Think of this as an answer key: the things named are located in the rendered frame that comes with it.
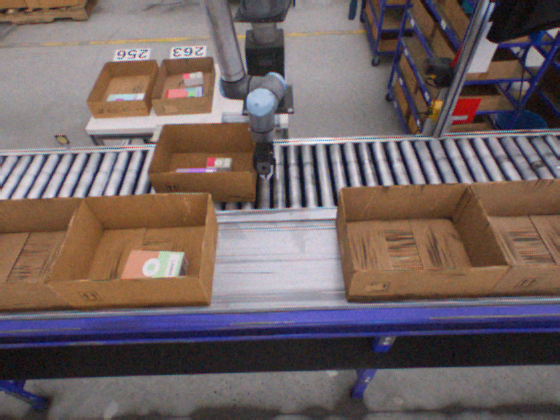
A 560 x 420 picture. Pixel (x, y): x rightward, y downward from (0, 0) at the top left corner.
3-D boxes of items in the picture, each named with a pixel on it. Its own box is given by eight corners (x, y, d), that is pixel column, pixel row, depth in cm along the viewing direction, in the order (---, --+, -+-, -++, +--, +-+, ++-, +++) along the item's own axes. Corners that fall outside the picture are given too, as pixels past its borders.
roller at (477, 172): (453, 139, 173) (457, 145, 176) (497, 230, 140) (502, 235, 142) (463, 133, 170) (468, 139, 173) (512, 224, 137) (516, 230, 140)
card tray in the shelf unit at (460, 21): (443, 8, 213) (448, -11, 205) (498, 7, 211) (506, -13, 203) (462, 43, 187) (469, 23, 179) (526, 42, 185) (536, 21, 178)
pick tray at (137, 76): (161, 75, 214) (156, 58, 206) (149, 116, 189) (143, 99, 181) (112, 77, 214) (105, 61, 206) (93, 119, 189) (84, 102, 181)
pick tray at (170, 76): (216, 72, 213) (213, 56, 206) (212, 113, 189) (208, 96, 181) (166, 75, 213) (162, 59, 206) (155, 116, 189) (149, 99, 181)
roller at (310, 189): (311, 141, 172) (300, 141, 172) (321, 232, 139) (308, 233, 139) (311, 149, 176) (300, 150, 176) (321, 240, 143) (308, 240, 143)
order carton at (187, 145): (259, 152, 169) (256, 122, 156) (255, 202, 150) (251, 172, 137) (173, 153, 170) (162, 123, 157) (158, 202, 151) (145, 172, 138)
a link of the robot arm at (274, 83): (257, 68, 137) (245, 87, 129) (287, 71, 134) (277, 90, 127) (260, 91, 144) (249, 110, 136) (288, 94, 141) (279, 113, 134)
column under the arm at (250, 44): (244, 86, 203) (237, 25, 178) (292, 85, 203) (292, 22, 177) (242, 115, 187) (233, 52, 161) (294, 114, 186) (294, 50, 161)
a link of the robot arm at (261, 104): (277, 88, 126) (269, 105, 120) (279, 119, 135) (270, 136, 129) (251, 85, 128) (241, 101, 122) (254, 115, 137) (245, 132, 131)
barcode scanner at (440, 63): (415, 78, 159) (426, 54, 151) (442, 80, 160) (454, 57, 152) (420, 86, 155) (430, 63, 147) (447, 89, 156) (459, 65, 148)
